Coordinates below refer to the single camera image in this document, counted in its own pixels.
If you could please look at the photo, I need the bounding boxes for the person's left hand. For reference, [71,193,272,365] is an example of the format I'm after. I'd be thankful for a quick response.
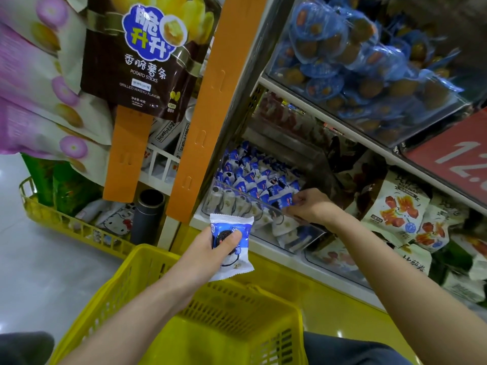
[169,228,243,303]

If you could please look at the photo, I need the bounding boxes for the person's right hand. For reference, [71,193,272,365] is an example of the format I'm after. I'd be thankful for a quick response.
[285,188,345,230]

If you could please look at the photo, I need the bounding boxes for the blue white snack packet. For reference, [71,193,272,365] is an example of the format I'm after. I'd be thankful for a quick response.
[209,213,256,282]

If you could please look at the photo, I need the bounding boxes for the pile of blue snack packets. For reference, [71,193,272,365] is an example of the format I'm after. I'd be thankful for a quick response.
[204,142,305,233]

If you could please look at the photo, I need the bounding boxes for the yellow plastic shopping basket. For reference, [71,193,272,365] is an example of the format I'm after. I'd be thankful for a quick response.
[49,244,309,365]

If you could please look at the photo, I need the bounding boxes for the person's left forearm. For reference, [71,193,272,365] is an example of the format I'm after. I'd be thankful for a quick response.
[57,279,199,365]

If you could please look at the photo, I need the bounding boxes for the person's right forearm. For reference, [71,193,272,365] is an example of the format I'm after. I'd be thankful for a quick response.
[329,210,487,365]

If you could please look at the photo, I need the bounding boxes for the store shelf with yellow base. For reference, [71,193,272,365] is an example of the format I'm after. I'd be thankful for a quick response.
[163,0,487,347]

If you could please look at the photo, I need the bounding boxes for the yellow floor basket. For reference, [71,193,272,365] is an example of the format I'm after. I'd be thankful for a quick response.
[19,176,157,259]

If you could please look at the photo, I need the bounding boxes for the green snack bags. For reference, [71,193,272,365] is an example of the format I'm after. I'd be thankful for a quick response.
[21,154,100,217]

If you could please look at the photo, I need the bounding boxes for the purple white snack bag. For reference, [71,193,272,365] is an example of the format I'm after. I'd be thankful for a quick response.
[0,0,88,73]
[0,98,111,186]
[0,22,114,145]

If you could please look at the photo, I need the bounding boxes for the clear plastic bin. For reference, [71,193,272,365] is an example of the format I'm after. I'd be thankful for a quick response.
[199,121,336,256]

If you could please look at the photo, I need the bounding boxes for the dark grey cylinder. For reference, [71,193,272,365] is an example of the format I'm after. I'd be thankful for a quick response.
[131,188,166,246]

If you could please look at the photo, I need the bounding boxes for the row of fruit print bags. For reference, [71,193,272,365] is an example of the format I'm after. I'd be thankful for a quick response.
[312,169,487,301]

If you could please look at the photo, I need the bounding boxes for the row of small brown packets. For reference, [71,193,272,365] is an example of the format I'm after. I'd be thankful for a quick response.
[255,91,336,145]

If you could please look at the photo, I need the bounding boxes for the white cartoon print packet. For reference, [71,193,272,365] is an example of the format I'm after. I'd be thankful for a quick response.
[76,200,136,239]

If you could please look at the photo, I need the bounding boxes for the orange hanging strip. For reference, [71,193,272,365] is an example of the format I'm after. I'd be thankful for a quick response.
[102,104,155,204]

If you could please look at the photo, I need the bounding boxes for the white card packet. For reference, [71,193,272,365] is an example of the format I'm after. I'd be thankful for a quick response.
[148,118,184,149]

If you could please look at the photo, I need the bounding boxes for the red price sign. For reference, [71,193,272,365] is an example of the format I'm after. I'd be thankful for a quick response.
[403,110,487,206]

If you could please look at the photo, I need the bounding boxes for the pile of blue jelly cups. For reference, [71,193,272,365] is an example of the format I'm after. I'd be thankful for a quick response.
[270,0,465,145]

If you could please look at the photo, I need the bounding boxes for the black potato stick bag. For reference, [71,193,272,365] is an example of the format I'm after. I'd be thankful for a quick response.
[80,0,223,122]

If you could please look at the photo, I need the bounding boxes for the grey trousers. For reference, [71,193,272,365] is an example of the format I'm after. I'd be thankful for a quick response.
[0,331,412,365]

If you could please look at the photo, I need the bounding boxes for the white wire rack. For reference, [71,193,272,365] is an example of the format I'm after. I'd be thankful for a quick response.
[138,142,182,196]

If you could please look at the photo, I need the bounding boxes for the orange shelf post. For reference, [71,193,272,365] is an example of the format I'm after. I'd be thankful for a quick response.
[166,0,269,224]

